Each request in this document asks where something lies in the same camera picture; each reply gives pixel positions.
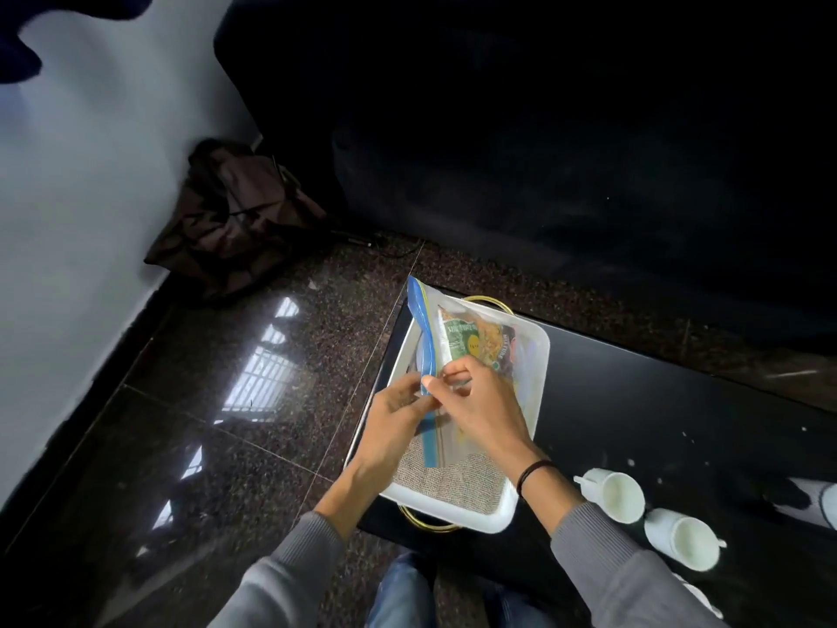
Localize black wristband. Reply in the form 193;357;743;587
515;459;557;498

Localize green yellow snack packet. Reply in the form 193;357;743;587
436;306;518;381

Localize white cup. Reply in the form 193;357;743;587
672;573;725;621
774;477;837;532
573;468;646;526
643;508;728;573

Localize person's left hand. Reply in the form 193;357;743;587
350;372;442;491

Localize black sofa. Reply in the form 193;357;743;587
213;0;837;358

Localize person's right hand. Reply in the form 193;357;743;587
422;355;549;482

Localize clear zip bag blue seal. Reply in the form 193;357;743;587
405;276;550;471

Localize grey woven tray liner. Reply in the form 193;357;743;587
392;415;512;517

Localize white tray with gold handles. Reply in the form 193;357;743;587
344;294;552;536

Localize person's right forearm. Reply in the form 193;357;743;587
518;459;728;628

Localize person's legs in blue jeans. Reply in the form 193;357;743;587
364;551;563;628

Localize dark blue cloth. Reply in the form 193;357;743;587
0;0;155;85

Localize person's left forearm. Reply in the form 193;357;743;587
208;461;395;628

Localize brown cloth bag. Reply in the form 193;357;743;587
143;137;330;302

